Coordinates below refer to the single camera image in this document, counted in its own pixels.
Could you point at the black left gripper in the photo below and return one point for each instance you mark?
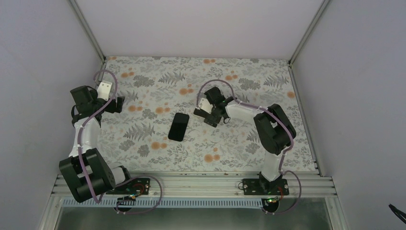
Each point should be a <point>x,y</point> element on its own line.
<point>112,109</point>

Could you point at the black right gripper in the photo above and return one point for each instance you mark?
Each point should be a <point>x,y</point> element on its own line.
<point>211,120</point>

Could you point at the black phone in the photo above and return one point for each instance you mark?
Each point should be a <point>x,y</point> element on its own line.
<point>178,127</point>

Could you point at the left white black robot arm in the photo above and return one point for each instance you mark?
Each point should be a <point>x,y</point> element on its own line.
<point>85,171</point>

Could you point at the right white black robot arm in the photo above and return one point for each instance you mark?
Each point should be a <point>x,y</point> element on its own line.
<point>275,131</point>

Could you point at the floral patterned table mat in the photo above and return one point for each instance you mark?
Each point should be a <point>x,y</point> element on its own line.
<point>156,88</point>

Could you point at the black object at corner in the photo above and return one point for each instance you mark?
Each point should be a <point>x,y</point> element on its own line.
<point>398,213</point>

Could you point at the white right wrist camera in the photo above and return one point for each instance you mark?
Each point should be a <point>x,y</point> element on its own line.
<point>205,105</point>

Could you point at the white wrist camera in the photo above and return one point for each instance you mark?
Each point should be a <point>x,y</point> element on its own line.
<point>205,105</point>
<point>103,90</point>

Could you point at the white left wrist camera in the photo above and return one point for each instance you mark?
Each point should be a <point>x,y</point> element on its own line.
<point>103,90</point>

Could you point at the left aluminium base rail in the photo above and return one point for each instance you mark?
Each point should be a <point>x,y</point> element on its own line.
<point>99,74</point>

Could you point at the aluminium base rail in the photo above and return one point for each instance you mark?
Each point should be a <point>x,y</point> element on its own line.
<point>304,120</point>
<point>99,74</point>

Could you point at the front aluminium rail beam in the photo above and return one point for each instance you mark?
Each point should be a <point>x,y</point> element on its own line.
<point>225,184</point>

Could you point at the left aluminium frame post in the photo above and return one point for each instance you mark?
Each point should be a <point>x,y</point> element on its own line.
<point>86,27</point>

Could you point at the aluminium frame post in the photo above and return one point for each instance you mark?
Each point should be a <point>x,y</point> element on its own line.
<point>324,4</point>
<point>86,27</point>

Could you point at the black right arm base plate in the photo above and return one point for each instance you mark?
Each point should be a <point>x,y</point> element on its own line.
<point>253,187</point>

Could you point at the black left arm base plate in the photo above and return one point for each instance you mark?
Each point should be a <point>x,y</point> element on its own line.
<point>136,187</point>

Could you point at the slotted grey cable duct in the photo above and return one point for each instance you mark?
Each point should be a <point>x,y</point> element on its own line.
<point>170,203</point>

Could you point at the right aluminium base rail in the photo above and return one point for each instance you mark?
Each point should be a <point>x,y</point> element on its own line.
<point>304,120</point>

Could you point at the right aluminium frame post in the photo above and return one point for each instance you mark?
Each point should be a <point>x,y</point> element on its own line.
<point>324,4</point>

